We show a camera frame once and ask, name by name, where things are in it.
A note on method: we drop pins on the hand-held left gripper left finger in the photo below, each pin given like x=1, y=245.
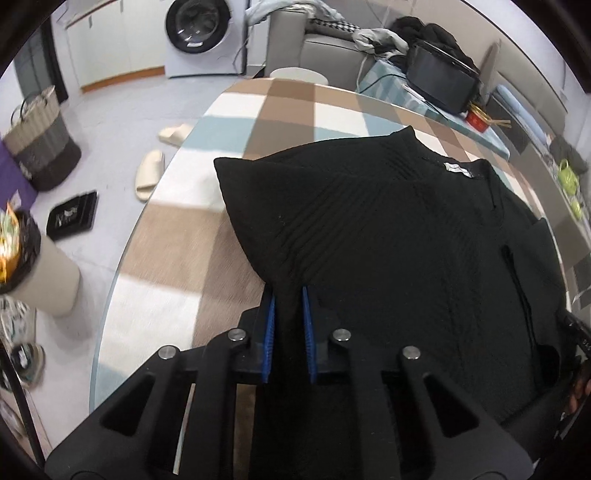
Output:
x=269, y=341

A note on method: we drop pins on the beige slipper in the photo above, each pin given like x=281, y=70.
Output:
x=148, y=175
x=175, y=134

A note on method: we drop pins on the pile of black clothes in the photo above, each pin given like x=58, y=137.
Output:
x=438, y=34

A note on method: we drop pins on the grey side table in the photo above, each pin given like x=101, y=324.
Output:
x=554, y=217

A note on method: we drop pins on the dark grey cloth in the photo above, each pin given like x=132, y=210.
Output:
x=568, y=152

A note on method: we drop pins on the houndstooth cushion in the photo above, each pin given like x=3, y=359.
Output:
x=330, y=24

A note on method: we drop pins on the white round stool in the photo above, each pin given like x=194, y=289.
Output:
x=298, y=74

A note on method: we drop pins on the purple bag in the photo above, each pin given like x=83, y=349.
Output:
x=11, y=184

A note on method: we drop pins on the black knit sweater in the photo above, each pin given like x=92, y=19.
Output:
x=392, y=230

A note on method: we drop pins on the dark door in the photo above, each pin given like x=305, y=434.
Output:
x=53, y=64

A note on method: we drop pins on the lime green toy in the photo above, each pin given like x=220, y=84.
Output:
x=576, y=207
x=568, y=177

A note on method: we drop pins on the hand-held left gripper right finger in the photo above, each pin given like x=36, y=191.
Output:
x=308, y=341

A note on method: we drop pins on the light grey garment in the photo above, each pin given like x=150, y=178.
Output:
x=295, y=7

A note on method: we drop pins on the white floor cabinet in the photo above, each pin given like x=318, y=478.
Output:
x=115, y=41

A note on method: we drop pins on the black plastic tray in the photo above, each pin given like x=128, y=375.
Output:
x=71, y=214

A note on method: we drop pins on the grey and teal sneaker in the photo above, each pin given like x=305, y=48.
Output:
x=23, y=360

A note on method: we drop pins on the black case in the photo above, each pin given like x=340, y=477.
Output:
x=438, y=78

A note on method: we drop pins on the white washing machine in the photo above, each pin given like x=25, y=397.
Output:
x=217, y=55

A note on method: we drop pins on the grey and white garment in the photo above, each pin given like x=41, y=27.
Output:
x=374, y=37

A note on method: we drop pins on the grey sofa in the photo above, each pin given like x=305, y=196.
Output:
x=323, y=50

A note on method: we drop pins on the beige trash bin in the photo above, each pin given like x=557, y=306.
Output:
x=51, y=277

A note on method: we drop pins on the red tin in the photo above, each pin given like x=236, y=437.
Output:
x=476, y=121

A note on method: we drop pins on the woven laundry basket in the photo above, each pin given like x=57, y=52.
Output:
x=41, y=143

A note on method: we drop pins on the person's right hand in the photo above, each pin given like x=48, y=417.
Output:
x=581, y=392

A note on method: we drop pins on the light blue folded towel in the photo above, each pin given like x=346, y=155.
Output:
x=512, y=99

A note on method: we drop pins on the teal cloth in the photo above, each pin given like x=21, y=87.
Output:
x=392, y=81

